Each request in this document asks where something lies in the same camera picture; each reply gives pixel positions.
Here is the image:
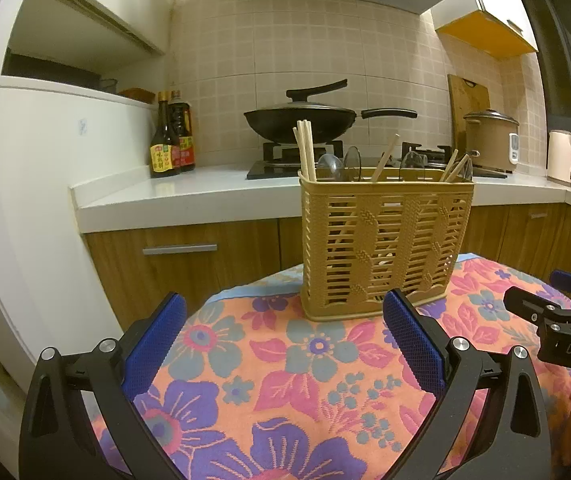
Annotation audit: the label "white kitchen countertop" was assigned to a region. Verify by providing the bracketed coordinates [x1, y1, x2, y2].
[76, 166, 571, 234]

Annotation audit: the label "tan rice cooker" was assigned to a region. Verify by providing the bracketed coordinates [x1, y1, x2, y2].
[464, 110, 520, 172]

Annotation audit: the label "tan plastic utensil basket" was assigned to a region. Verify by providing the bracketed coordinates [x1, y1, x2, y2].
[299, 168, 474, 322]

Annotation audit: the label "wooden base cabinets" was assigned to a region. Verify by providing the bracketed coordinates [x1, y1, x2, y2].
[84, 204, 571, 328]

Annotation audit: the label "floral orange table cloth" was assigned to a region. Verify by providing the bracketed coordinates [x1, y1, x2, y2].
[134, 254, 571, 479]

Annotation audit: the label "wooden cutting board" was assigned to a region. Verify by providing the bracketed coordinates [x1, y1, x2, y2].
[447, 74, 491, 151]

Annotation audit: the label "black wok lid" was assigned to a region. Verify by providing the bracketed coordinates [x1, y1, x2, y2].
[244, 78, 357, 113]

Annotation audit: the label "white refrigerator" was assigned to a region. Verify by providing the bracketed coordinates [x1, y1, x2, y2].
[0, 76, 156, 387]

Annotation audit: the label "dark soy sauce bottle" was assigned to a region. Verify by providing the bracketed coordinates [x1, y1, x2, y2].
[150, 91, 180, 178]

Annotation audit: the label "red label sauce bottle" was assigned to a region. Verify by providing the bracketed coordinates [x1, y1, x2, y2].
[168, 90, 195, 171]

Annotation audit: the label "white upper shelf cabinet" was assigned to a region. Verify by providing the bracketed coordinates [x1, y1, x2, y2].
[2, 0, 174, 93]

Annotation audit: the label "yellow wall cabinet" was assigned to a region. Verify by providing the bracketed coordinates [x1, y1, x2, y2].
[431, 0, 538, 60]

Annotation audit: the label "black wok with handle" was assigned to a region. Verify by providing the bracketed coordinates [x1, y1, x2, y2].
[243, 106, 419, 143]

